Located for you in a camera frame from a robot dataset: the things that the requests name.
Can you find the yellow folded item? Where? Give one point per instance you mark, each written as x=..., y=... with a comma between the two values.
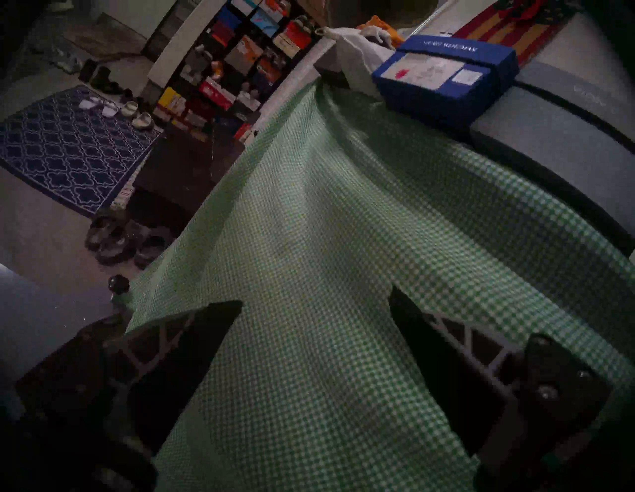
x=382, y=27

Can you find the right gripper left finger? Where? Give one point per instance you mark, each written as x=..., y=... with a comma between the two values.
x=163, y=377

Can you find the blue patterned rug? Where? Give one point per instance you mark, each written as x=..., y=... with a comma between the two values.
x=69, y=149

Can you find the long grey shoe box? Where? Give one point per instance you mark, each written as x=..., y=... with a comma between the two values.
x=570, y=144

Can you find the red ribbon bow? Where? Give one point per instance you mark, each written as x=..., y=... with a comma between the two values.
x=521, y=7

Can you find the brown cardboard sheet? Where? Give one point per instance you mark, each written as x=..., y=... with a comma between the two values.
x=99, y=37

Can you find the dark brown slipper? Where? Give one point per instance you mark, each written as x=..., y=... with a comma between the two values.
x=151, y=250
x=136, y=230

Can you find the red yellow striped wall flag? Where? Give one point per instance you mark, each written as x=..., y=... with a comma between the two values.
x=511, y=32

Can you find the black ankle boot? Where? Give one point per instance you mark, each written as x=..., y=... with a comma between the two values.
x=88, y=70
x=106, y=79

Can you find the black base knob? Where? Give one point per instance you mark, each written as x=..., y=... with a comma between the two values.
x=119, y=284

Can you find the white slip-on shoe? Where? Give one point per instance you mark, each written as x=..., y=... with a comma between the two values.
x=88, y=103
x=109, y=110

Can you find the blue shoe box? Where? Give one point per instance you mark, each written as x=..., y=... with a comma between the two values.
x=441, y=79

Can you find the white bag with loop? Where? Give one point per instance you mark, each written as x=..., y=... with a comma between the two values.
x=357, y=52

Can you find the beige round shoe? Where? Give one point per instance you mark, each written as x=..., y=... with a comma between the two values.
x=144, y=120
x=130, y=108

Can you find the green checked cloth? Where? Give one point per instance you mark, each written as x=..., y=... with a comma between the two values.
x=322, y=248

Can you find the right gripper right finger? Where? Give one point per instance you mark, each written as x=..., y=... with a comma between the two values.
x=461, y=387

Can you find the white cube shelf with boxes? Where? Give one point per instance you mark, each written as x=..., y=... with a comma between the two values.
x=238, y=59

